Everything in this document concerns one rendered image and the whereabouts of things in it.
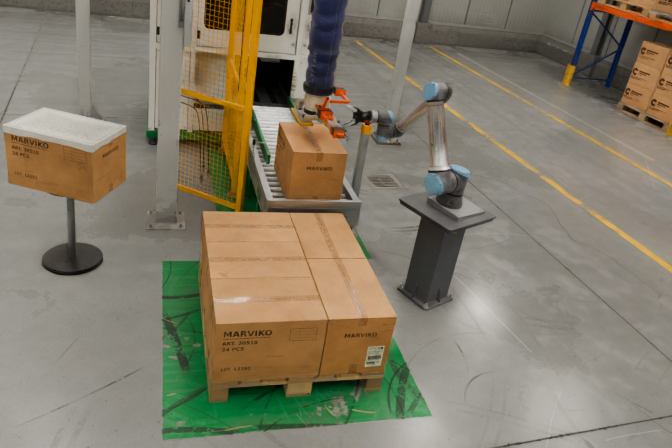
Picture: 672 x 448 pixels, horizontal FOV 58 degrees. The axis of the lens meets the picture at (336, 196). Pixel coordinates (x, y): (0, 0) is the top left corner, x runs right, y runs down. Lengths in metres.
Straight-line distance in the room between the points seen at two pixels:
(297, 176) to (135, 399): 1.82
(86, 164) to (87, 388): 1.32
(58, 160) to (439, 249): 2.56
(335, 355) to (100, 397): 1.28
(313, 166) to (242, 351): 1.55
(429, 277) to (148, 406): 2.09
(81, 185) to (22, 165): 0.41
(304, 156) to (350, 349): 1.46
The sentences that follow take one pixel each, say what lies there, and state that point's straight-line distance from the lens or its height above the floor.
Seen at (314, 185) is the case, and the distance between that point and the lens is 4.39.
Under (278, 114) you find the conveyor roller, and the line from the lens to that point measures 6.20.
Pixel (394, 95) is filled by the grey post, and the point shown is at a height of 0.59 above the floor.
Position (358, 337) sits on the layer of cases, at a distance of 3.45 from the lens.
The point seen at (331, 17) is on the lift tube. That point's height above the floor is 1.85.
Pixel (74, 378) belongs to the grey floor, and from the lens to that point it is 3.76.
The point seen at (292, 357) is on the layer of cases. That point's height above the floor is 0.29.
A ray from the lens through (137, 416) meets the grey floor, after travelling 3.52.
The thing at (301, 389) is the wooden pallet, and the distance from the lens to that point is 3.61.
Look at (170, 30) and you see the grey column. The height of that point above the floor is 1.57.
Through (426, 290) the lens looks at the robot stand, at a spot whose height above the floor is 0.13.
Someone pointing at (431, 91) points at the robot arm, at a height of 1.55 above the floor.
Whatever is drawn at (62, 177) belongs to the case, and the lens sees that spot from 4.15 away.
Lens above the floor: 2.55
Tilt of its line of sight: 26 degrees down
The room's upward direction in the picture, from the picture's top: 10 degrees clockwise
